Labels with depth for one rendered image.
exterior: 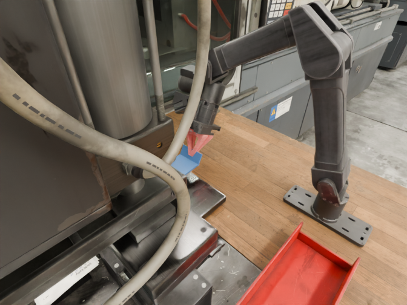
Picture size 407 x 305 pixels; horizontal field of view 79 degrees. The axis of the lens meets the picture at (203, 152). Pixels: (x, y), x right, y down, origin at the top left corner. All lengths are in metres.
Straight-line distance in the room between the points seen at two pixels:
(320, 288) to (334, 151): 0.27
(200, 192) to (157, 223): 0.35
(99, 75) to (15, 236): 0.12
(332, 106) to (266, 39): 0.18
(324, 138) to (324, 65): 0.15
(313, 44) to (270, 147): 0.46
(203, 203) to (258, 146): 0.33
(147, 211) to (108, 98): 0.15
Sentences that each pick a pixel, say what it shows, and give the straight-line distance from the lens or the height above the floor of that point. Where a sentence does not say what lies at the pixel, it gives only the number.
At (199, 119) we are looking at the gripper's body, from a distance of 0.64.
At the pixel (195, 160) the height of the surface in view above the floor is 0.97.
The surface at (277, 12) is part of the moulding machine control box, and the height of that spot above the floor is 1.21.
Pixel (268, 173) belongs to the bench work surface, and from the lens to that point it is 0.76.
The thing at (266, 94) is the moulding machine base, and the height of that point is 0.72.
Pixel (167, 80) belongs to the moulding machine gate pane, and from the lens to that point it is 1.04.
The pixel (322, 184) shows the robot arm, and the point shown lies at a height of 1.03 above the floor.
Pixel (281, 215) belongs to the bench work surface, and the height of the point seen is 0.90.
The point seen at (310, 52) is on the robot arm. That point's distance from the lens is 0.48.
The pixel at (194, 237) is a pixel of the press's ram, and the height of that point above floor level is 1.14.
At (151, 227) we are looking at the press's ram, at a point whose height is 1.15.
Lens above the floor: 1.40
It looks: 38 degrees down
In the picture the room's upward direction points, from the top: straight up
